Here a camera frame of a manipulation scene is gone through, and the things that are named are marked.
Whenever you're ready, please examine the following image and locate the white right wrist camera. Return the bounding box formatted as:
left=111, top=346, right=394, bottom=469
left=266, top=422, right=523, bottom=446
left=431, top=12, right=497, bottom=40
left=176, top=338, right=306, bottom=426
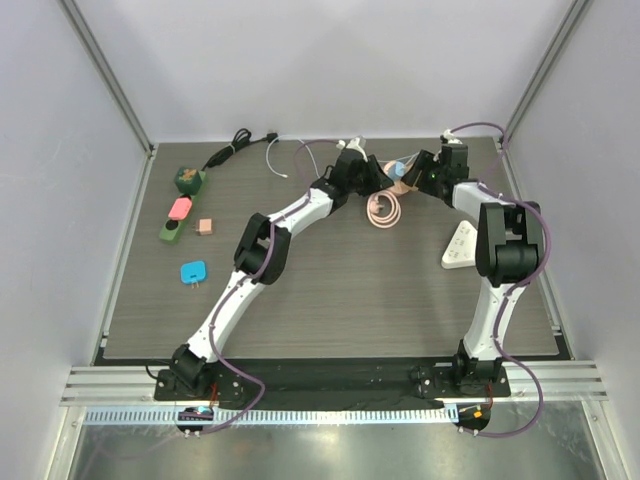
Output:
left=440, top=129, right=462, bottom=145

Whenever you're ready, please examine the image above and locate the blue plug adapter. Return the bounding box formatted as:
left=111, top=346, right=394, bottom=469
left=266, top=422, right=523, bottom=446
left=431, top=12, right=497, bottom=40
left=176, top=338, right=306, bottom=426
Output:
left=180, top=260, right=208, bottom=288

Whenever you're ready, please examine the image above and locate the slotted cable duct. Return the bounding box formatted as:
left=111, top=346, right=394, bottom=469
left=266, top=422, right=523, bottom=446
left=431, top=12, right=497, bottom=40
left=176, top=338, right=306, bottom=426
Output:
left=84, top=405, right=458, bottom=427

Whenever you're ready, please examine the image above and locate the black power cable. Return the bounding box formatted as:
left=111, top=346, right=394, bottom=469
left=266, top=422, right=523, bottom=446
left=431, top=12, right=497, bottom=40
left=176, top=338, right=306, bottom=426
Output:
left=201, top=128, right=282, bottom=172

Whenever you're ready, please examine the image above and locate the round pink power socket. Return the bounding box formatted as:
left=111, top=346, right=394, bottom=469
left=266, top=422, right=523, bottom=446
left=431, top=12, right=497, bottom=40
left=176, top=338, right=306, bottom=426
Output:
left=388, top=178, right=417, bottom=197

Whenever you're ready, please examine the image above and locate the left aluminium frame post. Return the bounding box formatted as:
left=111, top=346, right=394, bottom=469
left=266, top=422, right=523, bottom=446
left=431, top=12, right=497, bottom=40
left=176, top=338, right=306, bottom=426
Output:
left=57, top=0, right=154, bottom=158

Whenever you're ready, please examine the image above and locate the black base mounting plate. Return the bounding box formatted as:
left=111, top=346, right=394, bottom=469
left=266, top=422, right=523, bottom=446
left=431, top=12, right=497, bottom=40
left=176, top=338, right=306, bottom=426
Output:
left=153, top=357, right=513, bottom=411

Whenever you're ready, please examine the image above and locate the dark green cube adapter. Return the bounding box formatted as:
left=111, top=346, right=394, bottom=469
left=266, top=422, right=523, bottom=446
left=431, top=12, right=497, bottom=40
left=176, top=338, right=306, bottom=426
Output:
left=173, top=167, right=202, bottom=195

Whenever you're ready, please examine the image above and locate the white usb charging cable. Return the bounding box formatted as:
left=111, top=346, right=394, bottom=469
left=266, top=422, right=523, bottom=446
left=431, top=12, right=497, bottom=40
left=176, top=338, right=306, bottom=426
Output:
left=265, top=135, right=421, bottom=180

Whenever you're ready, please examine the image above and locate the green power strip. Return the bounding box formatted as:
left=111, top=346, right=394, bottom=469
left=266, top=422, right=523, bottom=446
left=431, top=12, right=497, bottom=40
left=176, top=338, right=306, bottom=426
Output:
left=159, top=167, right=208, bottom=244

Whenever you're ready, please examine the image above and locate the white triangular power strip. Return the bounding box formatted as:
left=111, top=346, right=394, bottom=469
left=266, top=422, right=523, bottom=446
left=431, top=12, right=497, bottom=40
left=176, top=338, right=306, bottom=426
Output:
left=441, top=220, right=477, bottom=270

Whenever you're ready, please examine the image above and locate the light blue usb charger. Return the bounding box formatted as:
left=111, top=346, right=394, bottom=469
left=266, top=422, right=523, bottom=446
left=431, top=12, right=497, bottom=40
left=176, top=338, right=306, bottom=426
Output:
left=385, top=161, right=406, bottom=182

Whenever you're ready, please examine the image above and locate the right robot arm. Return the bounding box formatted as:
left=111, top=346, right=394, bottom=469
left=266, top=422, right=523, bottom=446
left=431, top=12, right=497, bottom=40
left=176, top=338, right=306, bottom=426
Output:
left=402, top=141, right=546, bottom=396

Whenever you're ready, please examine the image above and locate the aluminium frame post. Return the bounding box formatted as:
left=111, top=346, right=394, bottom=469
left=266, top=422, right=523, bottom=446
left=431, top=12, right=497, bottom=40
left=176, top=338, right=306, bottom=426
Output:
left=497, top=0, right=596, bottom=149
left=57, top=0, right=154, bottom=158

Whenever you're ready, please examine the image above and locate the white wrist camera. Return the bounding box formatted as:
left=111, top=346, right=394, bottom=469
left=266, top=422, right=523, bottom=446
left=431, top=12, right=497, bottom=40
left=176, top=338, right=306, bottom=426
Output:
left=440, top=129, right=462, bottom=145
left=336, top=136, right=367, bottom=160

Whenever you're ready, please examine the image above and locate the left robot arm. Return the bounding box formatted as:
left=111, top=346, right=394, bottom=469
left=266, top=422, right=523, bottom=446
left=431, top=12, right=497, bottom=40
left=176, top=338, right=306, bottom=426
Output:
left=162, top=137, right=393, bottom=400

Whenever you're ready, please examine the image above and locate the aluminium front rail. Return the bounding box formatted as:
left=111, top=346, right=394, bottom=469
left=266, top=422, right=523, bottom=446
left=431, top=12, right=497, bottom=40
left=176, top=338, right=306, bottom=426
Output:
left=61, top=361, right=608, bottom=406

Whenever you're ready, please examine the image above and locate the right aluminium frame post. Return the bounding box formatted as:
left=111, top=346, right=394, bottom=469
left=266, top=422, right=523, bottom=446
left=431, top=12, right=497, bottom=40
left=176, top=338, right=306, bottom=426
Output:
left=497, top=0, right=596, bottom=149

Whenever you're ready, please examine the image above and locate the coiled pink power cord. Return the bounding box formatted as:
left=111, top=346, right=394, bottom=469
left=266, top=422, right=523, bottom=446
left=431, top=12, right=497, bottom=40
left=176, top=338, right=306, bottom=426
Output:
left=366, top=191, right=403, bottom=230

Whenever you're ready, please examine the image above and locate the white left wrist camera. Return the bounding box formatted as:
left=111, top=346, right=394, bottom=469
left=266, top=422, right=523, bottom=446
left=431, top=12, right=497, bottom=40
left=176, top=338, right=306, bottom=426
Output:
left=336, top=136, right=367, bottom=160

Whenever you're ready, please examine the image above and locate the dusty pink usb charger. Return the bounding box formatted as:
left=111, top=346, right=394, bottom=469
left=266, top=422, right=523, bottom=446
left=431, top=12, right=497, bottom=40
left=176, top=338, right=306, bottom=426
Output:
left=194, top=218, right=214, bottom=236

